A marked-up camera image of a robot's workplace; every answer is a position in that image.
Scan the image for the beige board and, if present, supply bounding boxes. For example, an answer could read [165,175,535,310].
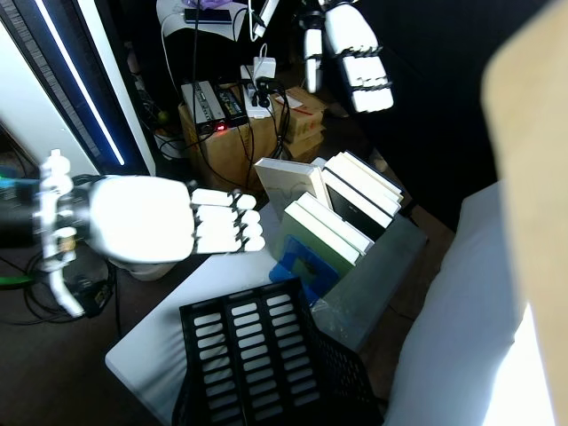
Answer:
[481,0,568,426]

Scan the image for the black device with green label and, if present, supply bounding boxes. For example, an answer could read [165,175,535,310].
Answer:
[214,85,249,128]

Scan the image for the cream spine book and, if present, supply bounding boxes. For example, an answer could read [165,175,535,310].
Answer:
[332,157,404,203]

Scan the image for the black Century book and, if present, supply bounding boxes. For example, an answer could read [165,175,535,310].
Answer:
[339,150,406,196]

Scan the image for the small plain cardboard box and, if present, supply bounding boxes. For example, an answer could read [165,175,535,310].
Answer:
[283,132,325,165]

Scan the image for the large white panel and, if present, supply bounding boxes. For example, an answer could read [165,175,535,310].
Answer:
[383,179,558,426]

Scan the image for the white tower with light strip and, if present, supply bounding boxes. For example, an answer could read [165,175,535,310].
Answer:
[0,0,159,178]

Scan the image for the beige book with gold line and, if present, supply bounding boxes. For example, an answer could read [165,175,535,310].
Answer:
[253,157,329,232]

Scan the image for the silver power supply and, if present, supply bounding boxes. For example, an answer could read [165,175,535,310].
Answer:
[180,80,226,136]

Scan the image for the white round side table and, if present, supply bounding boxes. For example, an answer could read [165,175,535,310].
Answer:
[154,0,249,43]

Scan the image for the clear plastic wrap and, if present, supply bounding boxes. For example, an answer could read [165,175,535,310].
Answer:
[310,297,356,341]

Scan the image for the pale green book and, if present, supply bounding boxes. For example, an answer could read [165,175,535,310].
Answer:
[281,199,361,272]

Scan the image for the large cardboard box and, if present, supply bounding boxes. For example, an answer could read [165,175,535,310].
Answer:
[178,99,285,215]

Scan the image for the white power strip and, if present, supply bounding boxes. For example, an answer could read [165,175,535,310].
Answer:
[241,65,277,119]

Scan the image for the grey cable adapter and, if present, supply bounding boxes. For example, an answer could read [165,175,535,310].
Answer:
[251,0,281,42]

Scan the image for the small printed cardboard box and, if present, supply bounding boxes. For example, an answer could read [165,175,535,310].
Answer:
[273,86,327,142]

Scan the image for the dark tablet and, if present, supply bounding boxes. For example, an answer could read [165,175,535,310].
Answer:
[184,7,233,25]

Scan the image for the white K book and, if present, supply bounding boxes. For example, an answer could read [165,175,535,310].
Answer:
[323,166,401,214]

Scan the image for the blue bookend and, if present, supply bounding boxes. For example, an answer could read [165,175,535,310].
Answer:
[268,234,343,307]

